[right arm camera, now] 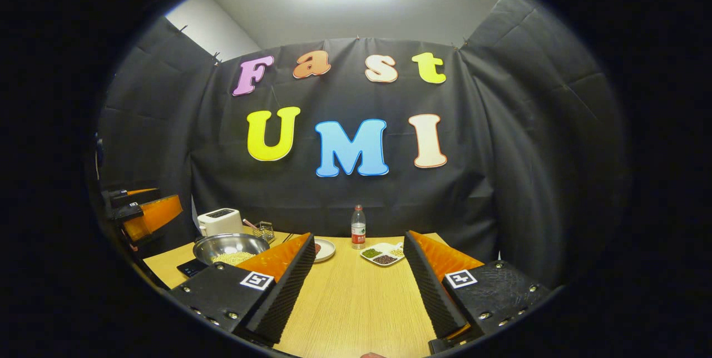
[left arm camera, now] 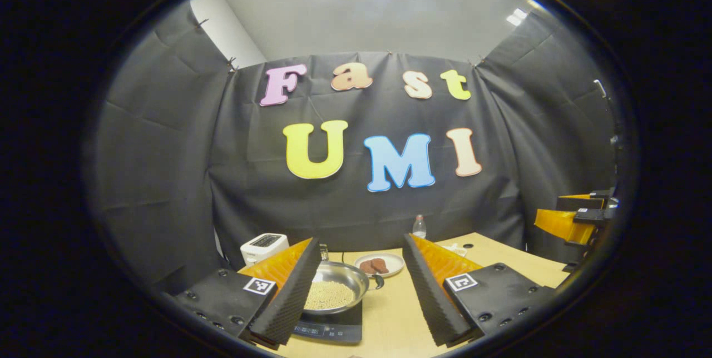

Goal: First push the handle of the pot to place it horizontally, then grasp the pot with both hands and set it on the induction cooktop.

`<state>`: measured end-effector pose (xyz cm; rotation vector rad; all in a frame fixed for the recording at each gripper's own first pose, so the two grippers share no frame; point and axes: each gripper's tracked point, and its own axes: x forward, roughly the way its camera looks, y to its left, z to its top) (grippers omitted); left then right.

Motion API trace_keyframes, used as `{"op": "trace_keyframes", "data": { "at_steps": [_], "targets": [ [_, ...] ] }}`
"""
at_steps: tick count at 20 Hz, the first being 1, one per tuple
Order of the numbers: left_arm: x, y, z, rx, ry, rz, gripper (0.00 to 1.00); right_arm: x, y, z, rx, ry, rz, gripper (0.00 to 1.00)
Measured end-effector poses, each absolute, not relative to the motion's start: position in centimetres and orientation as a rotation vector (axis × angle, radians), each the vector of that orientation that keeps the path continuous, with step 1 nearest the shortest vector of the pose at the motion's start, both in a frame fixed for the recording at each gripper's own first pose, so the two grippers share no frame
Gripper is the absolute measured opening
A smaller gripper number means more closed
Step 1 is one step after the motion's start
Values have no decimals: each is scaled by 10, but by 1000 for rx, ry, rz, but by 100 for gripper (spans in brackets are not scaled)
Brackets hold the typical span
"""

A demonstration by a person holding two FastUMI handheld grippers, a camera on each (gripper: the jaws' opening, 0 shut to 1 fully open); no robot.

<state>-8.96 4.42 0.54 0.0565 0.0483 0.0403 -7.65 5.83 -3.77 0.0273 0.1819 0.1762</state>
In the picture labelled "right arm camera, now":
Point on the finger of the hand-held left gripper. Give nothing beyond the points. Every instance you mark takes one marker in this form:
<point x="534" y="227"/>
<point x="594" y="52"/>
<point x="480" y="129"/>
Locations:
<point x="153" y="216"/>
<point x="133" y="198"/>

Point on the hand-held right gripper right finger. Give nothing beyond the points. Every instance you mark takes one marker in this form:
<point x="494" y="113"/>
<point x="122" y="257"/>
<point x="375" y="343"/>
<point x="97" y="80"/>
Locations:
<point x="431" y="297"/>

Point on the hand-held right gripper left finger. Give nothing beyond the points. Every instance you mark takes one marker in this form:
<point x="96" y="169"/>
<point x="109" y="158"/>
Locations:
<point x="278" y="302"/>

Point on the black induction cooktop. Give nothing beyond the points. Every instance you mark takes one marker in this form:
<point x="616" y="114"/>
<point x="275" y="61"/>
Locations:
<point x="192" y="268"/>

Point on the stainless steel pot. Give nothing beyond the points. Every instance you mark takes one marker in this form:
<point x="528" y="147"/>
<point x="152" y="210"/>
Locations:
<point x="228" y="244"/>

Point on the pale white beans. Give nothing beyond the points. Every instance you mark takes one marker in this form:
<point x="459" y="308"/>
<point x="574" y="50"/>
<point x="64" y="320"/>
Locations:
<point x="397" y="251"/>

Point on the dark red beans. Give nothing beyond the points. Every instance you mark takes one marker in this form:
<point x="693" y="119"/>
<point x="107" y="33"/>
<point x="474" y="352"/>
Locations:
<point x="384" y="259"/>

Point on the pile of soybeans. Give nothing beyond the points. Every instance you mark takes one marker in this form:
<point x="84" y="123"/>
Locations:
<point x="231" y="259"/>

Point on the black chopsticks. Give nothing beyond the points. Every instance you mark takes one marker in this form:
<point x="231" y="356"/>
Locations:
<point x="287" y="238"/>

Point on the white toaster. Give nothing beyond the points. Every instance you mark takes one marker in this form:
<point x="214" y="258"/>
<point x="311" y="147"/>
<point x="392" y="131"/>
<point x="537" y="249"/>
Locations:
<point x="219" y="223"/>

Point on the white divided dish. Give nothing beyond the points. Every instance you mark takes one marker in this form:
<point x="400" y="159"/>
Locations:
<point x="384" y="247"/>

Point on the round white plate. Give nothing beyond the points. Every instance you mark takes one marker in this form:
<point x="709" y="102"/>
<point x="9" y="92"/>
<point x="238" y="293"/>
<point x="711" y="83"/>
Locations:
<point x="328" y="249"/>

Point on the green mung beans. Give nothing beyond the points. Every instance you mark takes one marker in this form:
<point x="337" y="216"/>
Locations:
<point x="371" y="253"/>

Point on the black backdrop cloth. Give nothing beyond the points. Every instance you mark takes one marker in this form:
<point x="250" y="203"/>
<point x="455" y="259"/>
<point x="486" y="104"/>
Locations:
<point x="222" y="180"/>

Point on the pink stick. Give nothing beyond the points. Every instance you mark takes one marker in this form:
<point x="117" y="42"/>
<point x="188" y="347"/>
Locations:
<point x="250" y="224"/>

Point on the clear plastic water bottle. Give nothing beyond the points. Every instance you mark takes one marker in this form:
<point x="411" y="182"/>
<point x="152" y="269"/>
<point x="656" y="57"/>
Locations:
<point x="358" y="233"/>

